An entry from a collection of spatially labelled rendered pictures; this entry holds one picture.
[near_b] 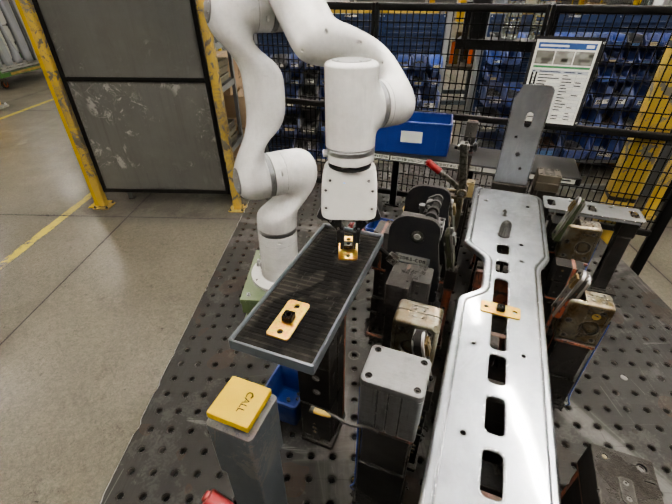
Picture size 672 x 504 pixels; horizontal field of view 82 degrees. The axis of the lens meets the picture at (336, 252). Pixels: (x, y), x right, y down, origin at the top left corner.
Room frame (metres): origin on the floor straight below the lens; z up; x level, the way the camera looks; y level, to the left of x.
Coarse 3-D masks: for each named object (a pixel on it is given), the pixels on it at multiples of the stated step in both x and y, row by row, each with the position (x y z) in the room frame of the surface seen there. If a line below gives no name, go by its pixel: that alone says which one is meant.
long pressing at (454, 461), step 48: (480, 192) 1.23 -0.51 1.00; (480, 240) 0.92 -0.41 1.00; (528, 240) 0.92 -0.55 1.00; (480, 288) 0.70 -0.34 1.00; (528, 288) 0.71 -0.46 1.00; (480, 336) 0.55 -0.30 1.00; (528, 336) 0.55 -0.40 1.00; (480, 384) 0.44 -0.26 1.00; (528, 384) 0.44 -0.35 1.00; (432, 432) 0.35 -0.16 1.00; (480, 432) 0.35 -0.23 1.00; (528, 432) 0.35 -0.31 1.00; (432, 480) 0.27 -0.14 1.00; (480, 480) 0.27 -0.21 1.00; (528, 480) 0.27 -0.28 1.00
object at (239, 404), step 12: (228, 384) 0.32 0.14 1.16; (240, 384) 0.32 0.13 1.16; (252, 384) 0.32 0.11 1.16; (228, 396) 0.30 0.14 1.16; (240, 396) 0.30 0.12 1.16; (252, 396) 0.30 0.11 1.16; (264, 396) 0.30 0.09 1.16; (216, 408) 0.28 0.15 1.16; (228, 408) 0.28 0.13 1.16; (240, 408) 0.28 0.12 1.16; (252, 408) 0.28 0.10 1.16; (216, 420) 0.27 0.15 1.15; (228, 420) 0.27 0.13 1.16; (240, 420) 0.27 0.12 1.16; (252, 420) 0.27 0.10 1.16
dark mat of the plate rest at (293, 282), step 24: (336, 240) 0.67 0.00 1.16; (360, 240) 0.67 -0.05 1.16; (312, 264) 0.59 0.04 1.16; (336, 264) 0.59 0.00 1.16; (360, 264) 0.59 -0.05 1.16; (288, 288) 0.52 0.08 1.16; (312, 288) 0.52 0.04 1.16; (336, 288) 0.52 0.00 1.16; (264, 312) 0.46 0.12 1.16; (312, 312) 0.46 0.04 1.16; (336, 312) 0.46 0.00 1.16; (240, 336) 0.40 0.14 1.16; (264, 336) 0.40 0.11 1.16; (312, 336) 0.40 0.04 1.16; (312, 360) 0.36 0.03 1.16
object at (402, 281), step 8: (392, 272) 0.64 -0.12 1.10; (392, 280) 0.62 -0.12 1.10; (400, 280) 0.62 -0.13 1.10; (408, 280) 0.61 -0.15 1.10; (392, 288) 0.60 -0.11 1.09; (400, 288) 0.60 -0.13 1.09; (408, 288) 0.59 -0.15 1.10; (384, 296) 0.61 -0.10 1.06; (392, 296) 0.60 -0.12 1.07; (400, 296) 0.60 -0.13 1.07; (408, 296) 0.60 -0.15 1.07; (392, 304) 0.60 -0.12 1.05; (392, 312) 0.60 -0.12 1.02; (384, 320) 0.61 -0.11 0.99; (392, 320) 0.60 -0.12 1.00; (384, 328) 0.61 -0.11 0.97; (384, 336) 0.61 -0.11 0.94; (384, 344) 0.61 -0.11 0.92
